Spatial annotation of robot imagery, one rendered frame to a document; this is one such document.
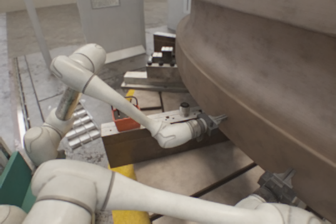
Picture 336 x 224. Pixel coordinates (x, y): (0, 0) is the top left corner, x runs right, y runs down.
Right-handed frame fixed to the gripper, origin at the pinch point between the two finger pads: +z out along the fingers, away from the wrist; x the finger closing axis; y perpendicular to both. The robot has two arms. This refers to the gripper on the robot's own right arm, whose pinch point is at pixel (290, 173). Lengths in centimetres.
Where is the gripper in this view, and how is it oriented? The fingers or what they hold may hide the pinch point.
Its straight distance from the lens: 95.9
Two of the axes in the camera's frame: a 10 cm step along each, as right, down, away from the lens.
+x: 5.8, 4.6, -6.7
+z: 8.2, -3.3, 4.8
